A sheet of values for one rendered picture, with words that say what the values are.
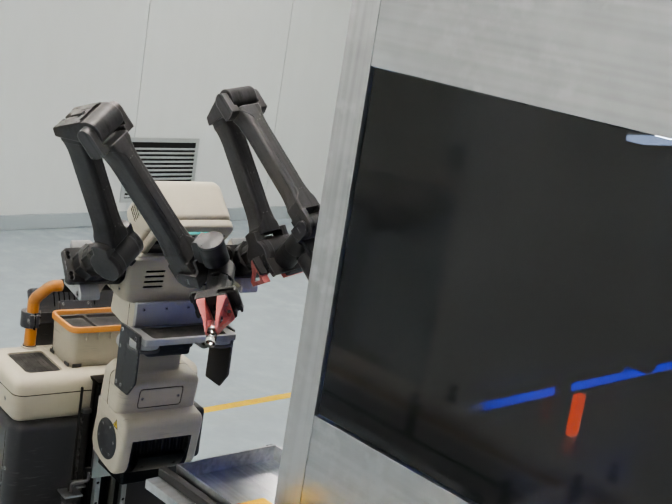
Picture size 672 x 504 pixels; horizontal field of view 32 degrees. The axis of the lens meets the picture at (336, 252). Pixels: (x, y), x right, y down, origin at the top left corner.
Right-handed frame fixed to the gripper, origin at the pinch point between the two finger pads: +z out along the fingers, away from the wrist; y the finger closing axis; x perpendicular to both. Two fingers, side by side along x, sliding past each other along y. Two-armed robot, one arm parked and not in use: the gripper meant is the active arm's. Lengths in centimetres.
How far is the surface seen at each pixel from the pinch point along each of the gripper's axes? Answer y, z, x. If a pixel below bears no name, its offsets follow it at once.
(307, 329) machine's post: 27.3, 28.7, -23.2
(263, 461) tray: 1.9, 6.2, 34.5
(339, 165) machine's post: 38, 17, -47
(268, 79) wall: -107, -559, 272
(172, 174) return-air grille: -175, -483, 289
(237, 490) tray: -0.1, 20.3, 26.2
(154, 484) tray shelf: -15.5, 21.7, 19.5
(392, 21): 51, 11, -68
